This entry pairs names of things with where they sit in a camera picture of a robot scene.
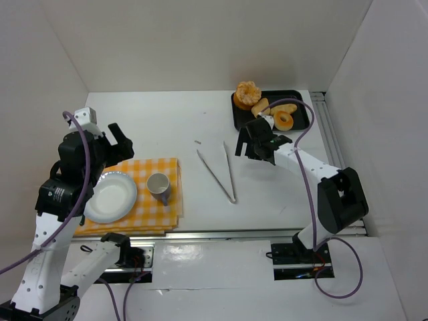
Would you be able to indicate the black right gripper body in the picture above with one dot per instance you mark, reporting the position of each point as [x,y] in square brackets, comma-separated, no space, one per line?
[251,144]

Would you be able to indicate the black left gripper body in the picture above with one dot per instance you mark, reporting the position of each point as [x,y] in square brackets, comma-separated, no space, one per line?
[117,146]

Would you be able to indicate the sugared orange donut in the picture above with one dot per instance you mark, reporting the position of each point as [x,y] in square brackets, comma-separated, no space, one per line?
[247,94]

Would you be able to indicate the long bread roll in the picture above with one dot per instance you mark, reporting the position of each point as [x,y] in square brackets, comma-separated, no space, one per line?
[288,108]

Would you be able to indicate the metal tongs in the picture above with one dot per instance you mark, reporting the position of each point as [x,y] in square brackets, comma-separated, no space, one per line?
[223,176]

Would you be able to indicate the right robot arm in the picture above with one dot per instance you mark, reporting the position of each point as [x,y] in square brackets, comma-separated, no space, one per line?
[336,196]

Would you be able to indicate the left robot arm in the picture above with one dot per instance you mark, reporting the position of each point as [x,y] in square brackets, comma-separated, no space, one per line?
[46,292]

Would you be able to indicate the oval bread roll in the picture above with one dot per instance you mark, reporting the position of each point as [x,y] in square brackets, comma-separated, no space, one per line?
[262,105]

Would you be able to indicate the white plate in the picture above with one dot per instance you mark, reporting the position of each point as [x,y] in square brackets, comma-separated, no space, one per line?
[114,196]

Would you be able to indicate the purple mug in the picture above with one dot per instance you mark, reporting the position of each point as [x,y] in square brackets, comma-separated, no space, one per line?
[159,186]

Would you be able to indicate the yellow checkered cloth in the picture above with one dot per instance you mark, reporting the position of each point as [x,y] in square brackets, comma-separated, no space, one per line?
[148,216]

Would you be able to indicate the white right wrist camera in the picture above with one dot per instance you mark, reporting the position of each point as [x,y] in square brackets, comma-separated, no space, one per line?
[269,119]

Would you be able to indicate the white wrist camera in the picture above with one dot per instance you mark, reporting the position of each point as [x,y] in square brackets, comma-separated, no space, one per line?
[269,119]
[86,117]

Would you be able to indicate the glazed ring donut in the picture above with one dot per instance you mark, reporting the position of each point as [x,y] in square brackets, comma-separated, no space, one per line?
[283,121]

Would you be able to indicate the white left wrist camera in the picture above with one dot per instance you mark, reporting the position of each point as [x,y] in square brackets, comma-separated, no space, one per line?
[86,117]

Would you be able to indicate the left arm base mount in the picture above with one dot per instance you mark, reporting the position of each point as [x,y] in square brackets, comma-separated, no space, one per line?
[138,267]

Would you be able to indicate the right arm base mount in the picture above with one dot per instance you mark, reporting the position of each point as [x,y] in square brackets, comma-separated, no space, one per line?
[288,264]

